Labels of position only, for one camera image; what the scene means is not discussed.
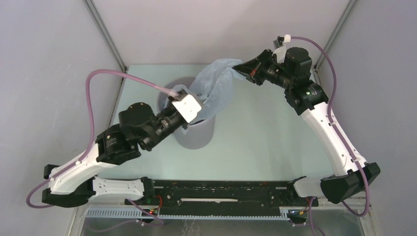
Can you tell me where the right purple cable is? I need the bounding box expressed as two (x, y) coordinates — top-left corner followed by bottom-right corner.
(289, 35), (372, 218)

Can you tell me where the grey plastic trash bin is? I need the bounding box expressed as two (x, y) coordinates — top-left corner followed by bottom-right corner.
(156, 77), (216, 149)

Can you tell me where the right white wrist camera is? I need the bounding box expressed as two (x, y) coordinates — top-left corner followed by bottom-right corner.
(272, 34), (291, 63)

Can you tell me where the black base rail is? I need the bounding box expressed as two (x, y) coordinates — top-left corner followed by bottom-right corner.
(135, 180), (319, 216)

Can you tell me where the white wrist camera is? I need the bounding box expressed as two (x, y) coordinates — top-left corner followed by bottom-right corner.
(171, 89), (203, 123)
(272, 34), (291, 63)

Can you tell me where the blue plastic trash bag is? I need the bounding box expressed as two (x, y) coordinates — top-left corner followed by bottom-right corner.
(173, 59), (245, 124)

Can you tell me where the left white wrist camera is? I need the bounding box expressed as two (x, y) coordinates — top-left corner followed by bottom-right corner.
(171, 89), (203, 123)

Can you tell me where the left aluminium frame post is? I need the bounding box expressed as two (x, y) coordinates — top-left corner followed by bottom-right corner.
(83, 0), (128, 72)

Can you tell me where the aluminium frame post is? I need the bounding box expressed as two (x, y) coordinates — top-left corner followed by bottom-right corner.
(83, 0), (128, 72)
(313, 0), (358, 70)

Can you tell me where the right aluminium frame post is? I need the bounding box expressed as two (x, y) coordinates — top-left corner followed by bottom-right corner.
(313, 0), (358, 70)

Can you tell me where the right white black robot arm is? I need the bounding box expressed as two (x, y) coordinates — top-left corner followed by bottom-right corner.
(233, 47), (381, 206)

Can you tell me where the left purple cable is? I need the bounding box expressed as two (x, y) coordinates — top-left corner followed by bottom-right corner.
(26, 69), (180, 209)

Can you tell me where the white slotted cable duct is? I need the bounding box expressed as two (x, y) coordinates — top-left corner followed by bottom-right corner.
(85, 207), (290, 220)

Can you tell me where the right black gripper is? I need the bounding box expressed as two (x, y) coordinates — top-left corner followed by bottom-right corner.
(232, 50), (293, 90)

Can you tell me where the small electronics board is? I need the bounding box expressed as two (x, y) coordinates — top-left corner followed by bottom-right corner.
(144, 208), (159, 216)

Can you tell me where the purple cable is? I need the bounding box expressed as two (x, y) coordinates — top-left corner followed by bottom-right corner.
(26, 69), (180, 209)
(289, 35), (372, 218)

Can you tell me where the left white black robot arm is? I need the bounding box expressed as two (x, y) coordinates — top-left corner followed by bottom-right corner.
(41, 102), (187, 208)

